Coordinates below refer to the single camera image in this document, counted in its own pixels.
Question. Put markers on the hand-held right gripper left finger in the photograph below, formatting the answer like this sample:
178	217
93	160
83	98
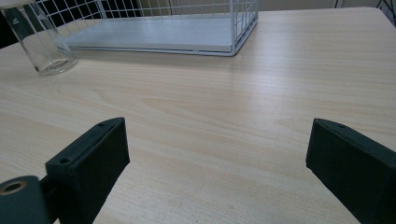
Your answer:
90	165

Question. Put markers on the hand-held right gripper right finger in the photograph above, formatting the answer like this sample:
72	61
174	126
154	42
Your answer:
351	161

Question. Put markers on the clear glass cup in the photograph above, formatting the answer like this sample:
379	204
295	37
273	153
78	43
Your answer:
40	40

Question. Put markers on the dark metal stand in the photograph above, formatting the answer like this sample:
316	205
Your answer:
387	9

